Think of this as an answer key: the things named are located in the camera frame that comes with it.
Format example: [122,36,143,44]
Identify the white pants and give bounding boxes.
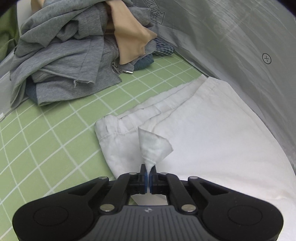
[94,76,295,240]

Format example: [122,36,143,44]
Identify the green grid cutting mat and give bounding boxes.
[1,54,201,240]

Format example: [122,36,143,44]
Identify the dark blue knit garment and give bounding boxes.
[134,54,154,71]

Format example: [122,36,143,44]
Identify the blue plaid cloth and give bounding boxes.
[152,38,175,56]

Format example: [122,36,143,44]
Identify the beige garment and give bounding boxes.
[22,1,157,69]

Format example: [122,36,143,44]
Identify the grey zip hoodie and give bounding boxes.
[10,1,157,108]

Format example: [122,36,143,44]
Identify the grey carrot print storage bag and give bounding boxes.
[134,1,295,165]

